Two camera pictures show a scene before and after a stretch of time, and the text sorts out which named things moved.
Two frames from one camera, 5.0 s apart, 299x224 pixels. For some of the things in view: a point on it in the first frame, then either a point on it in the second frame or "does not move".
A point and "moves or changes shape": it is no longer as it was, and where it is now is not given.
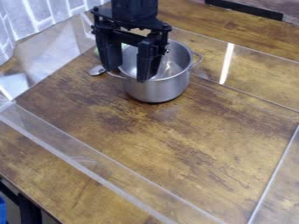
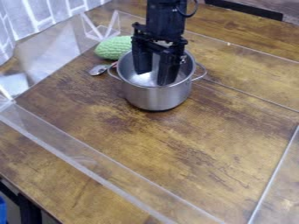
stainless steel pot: [168, 83] moves or changes shape
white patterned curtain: [25, 17] does not move
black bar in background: [248, 10] does not move
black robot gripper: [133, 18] -> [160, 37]
